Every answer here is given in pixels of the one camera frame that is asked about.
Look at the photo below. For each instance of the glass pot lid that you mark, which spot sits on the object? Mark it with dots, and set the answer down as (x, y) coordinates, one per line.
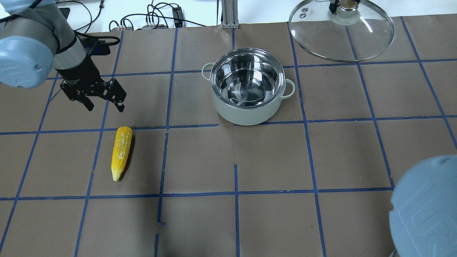
(341, 30)

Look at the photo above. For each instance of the pale green steel pot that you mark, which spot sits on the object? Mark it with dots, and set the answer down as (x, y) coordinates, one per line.
(247, 85)

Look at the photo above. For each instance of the yellow corn cob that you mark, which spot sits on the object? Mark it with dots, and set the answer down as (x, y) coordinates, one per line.
(120, 151)

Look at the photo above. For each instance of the black power adapter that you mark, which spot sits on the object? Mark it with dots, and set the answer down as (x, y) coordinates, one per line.
(178, 16)

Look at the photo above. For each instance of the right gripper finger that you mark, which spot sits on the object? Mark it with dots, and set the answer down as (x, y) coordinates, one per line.
(333, 6)

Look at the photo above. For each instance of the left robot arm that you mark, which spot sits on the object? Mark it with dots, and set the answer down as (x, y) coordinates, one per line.
(36, 37)

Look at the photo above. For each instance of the aluminium frame post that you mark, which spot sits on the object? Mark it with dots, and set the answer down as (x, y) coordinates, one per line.
(230, 14)

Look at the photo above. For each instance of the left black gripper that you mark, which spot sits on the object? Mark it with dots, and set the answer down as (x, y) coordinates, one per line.
(79, 74)

